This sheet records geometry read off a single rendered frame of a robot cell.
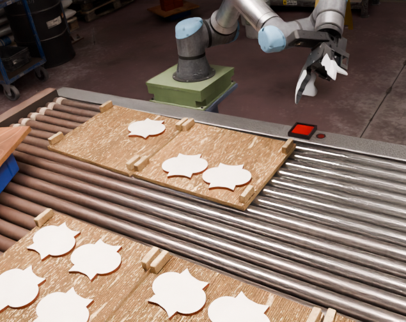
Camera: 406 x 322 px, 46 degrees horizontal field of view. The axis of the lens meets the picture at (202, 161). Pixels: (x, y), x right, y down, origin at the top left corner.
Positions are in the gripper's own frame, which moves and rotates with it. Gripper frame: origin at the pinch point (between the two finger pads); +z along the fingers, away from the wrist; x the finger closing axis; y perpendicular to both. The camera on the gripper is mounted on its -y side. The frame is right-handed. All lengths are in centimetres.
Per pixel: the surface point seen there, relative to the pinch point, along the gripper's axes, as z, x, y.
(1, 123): -4, 112, -72
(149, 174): 16, 52, -21
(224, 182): 17.3, 33.7, -3.2
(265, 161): 5.8, 33.2, 8.5
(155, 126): -8, 67, -20
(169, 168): 14, 48, -16
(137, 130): -5, 70, -26
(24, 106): -16, 115, -67
